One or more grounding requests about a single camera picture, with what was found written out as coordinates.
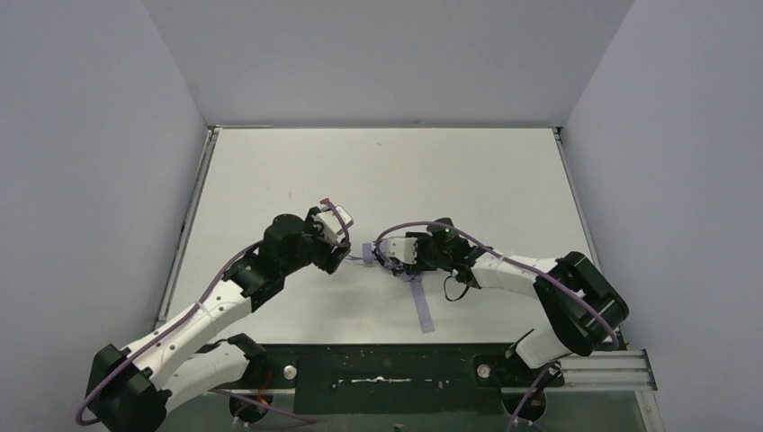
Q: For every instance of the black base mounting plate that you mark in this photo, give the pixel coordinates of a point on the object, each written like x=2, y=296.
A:
x=485, y=401

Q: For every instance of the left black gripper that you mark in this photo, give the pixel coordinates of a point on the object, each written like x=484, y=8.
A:
x=334, y=255

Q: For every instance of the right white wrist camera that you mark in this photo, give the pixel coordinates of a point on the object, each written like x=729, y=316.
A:
x=401, y=250

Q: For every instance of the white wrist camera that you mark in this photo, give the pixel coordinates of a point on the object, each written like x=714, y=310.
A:
x=401, y=250
x=335, y=223

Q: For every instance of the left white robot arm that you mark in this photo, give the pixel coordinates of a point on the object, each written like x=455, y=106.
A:
x=133, y=388

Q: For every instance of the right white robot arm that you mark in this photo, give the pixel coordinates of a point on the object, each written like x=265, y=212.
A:
x=581, y=307

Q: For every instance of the lavender folding umbrella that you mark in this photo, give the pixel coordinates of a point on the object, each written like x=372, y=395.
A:
x=415, y=281

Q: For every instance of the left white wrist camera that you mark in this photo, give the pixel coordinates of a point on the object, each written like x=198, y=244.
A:
x=335, y=223

